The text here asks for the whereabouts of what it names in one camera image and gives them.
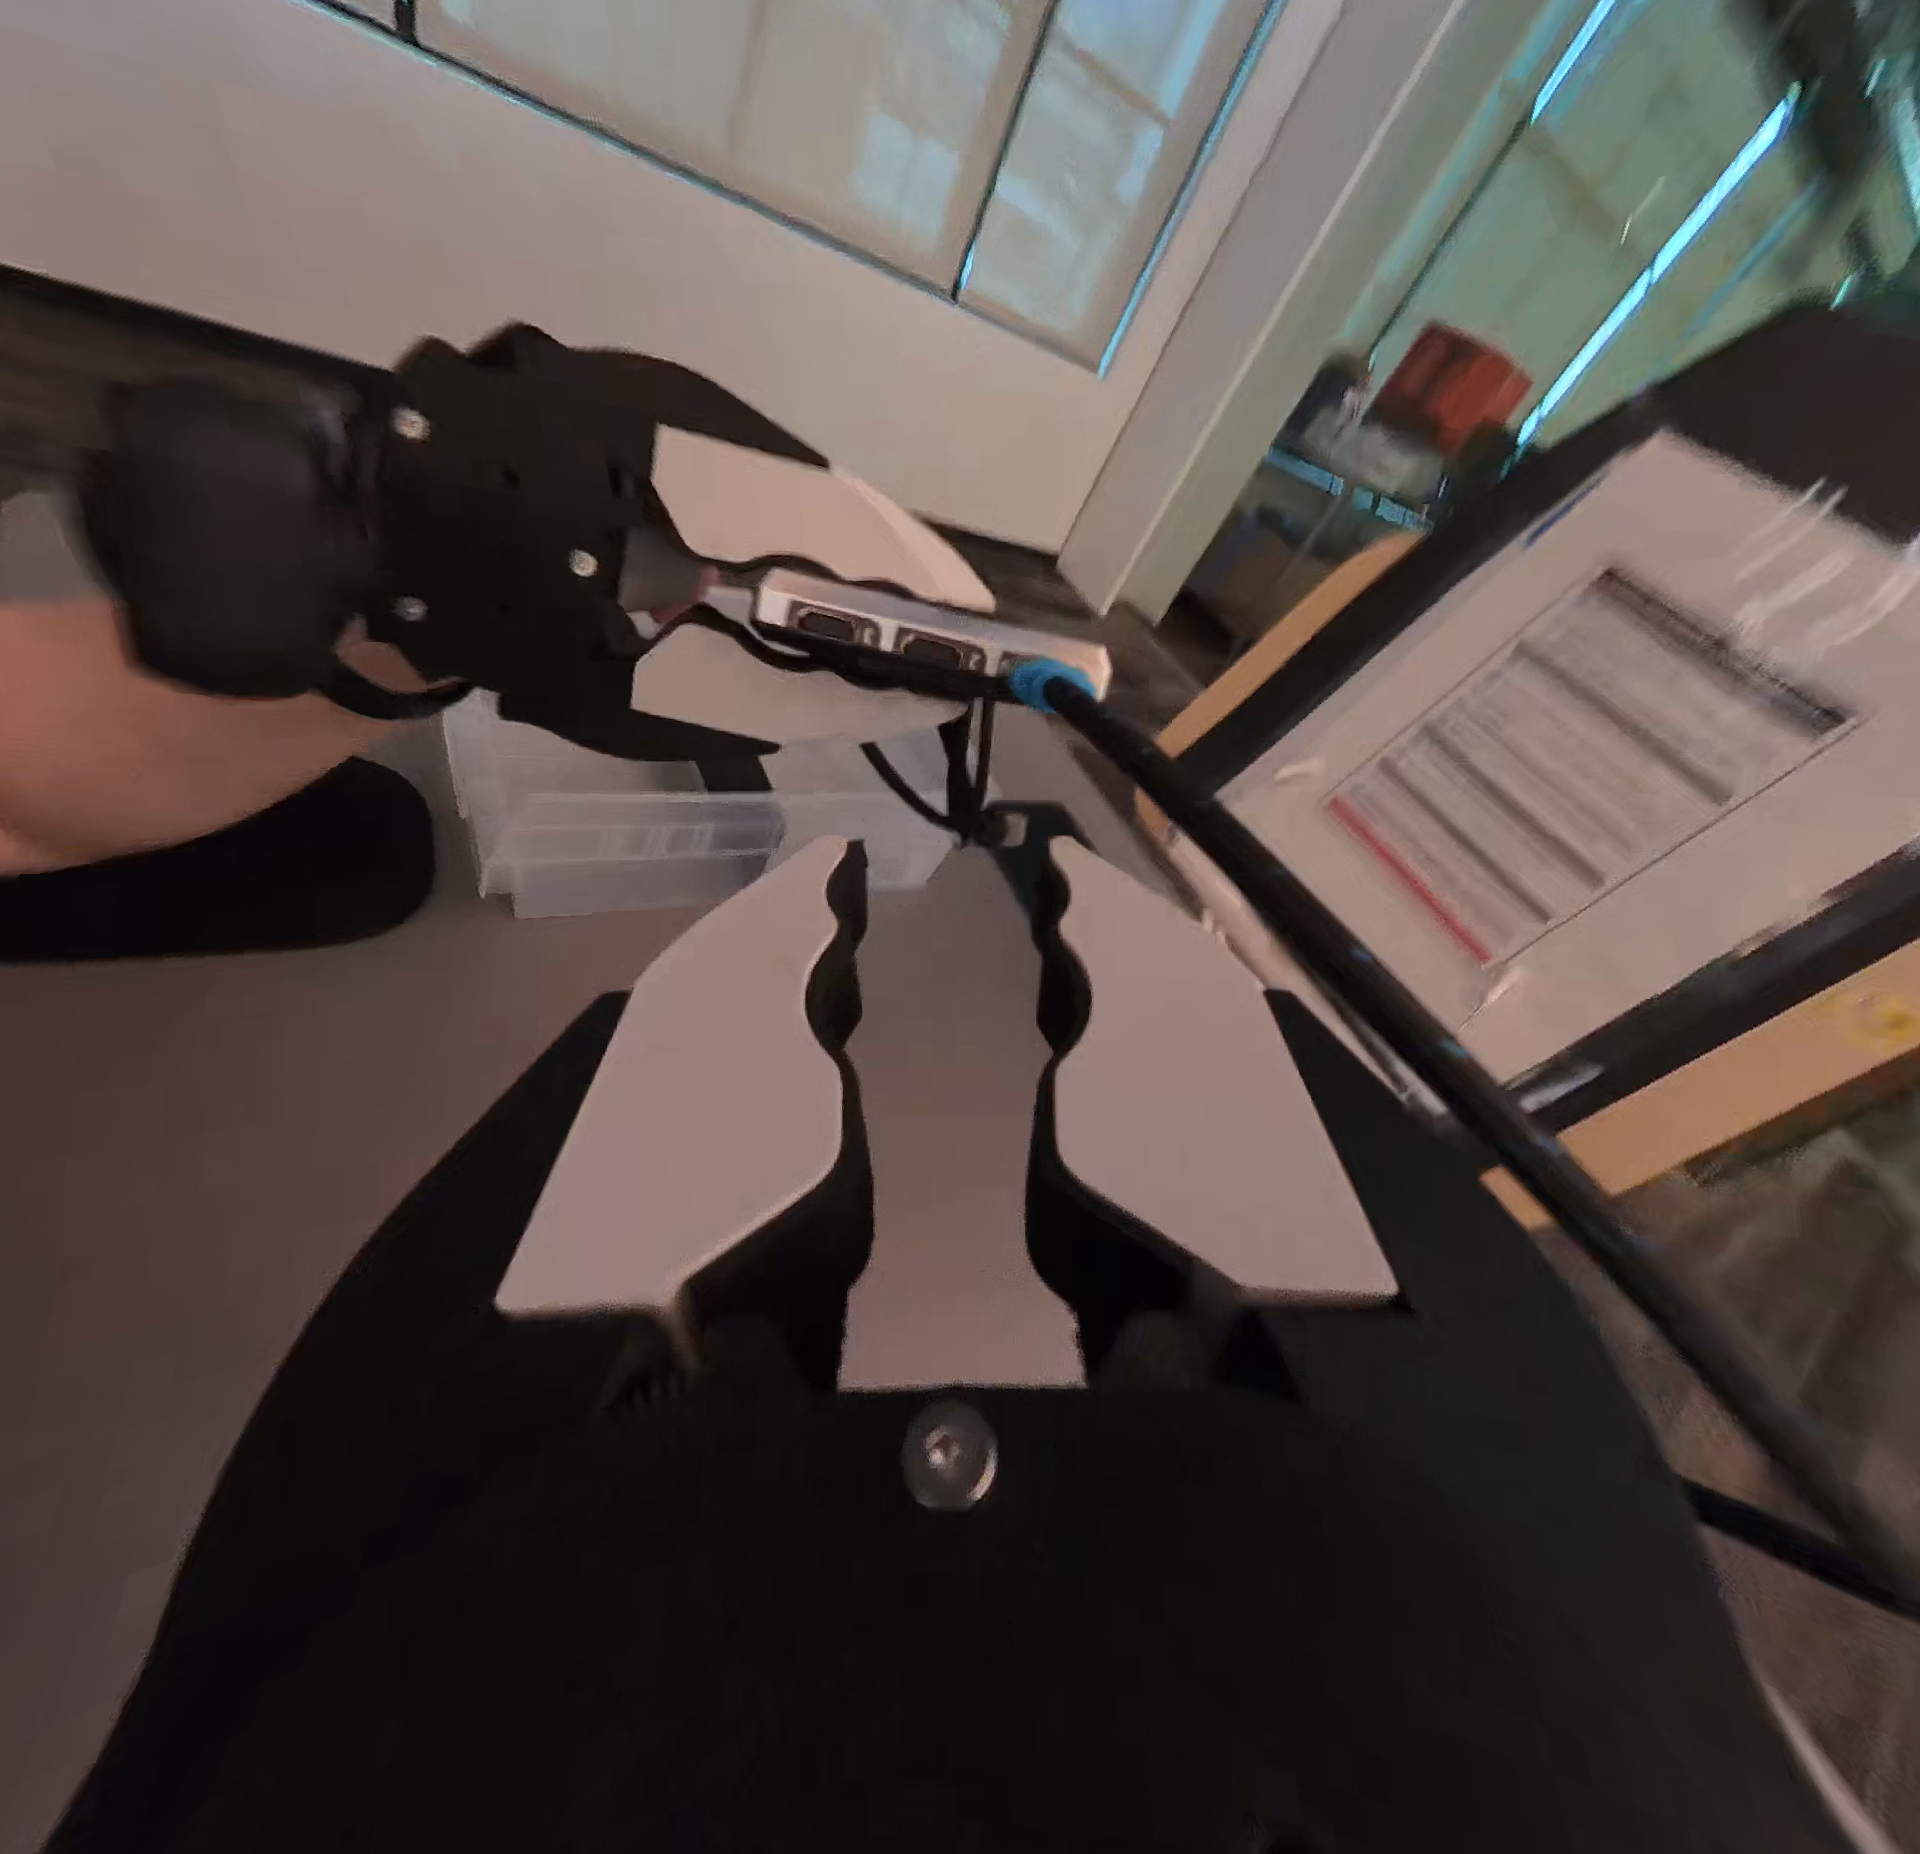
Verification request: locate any light wooden board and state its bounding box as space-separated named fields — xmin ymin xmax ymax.
xmin=1147 ymin=531 xmax=1920 ymax=1233

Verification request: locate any person's left forearm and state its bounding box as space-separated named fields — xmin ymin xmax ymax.
xmin=0 ymin=593 xmax=377 ymax=870

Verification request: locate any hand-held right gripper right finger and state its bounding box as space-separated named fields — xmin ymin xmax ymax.
xmin=1027 ymin=835 xmax=1403 ymax=1389

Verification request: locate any red storage box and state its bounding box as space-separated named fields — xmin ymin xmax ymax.
xmin=1393 ymin=319 xmax=1536 ymax=435

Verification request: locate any silver black hdmi switch box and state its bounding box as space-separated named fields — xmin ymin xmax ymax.
xmin=751 ymin=564 xmax=1115 ymax=702

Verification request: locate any clear plastic bin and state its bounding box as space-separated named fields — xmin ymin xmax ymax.
xmin=442 ymin=691 xmax=963 ymax=920

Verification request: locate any thin black switch cable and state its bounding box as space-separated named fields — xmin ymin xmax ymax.
xmin=854 ymin=676 xmax=1081 ymax=911

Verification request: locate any black braided hdmi cable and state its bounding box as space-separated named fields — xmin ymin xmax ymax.
xmin=998 ymin=654 xmax=1920 ymax=1577

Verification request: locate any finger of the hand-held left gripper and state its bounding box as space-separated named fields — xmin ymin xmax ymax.
xmin=628 ymin=628 xmax=981 ymax=763
xmin=645 ymin=426 xmax=1003 ymax=613

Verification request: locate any glass window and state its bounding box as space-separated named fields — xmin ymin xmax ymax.
xmin=151 ymin=0 xmax=1328 ymax=378

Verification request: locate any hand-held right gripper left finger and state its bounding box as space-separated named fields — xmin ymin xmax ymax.
xmin=492 ymin=835 xmax=878 ymax=1390

